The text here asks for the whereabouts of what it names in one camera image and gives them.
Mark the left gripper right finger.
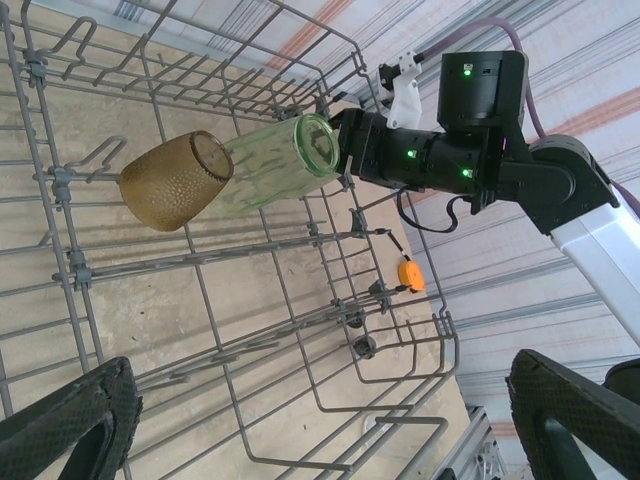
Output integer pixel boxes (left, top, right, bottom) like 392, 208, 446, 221
506, 348, 640, 480

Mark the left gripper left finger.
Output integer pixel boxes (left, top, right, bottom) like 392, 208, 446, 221
0, 356, 144, 480

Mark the green ribbed glass cup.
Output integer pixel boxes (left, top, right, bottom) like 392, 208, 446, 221
219, 112, 342, 219

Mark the amber textured glass cup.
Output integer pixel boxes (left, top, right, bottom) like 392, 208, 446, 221
119, 129, 235, 233

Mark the orange tape measure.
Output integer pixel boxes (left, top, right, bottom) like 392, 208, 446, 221
387, 228, 427, 295

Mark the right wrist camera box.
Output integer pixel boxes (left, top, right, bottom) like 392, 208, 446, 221
377, 49, 425, 132

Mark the right camera black cable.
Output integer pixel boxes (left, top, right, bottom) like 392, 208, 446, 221
397, 188, 460, 235

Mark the aluminium side frame rail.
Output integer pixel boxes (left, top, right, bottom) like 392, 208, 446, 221
464, 403, 507, 480

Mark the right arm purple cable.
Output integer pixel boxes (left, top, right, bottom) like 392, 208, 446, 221
422, 16, 550, 140

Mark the grey wire dish rack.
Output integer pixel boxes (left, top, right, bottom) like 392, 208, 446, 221
0, 0, 461, 474

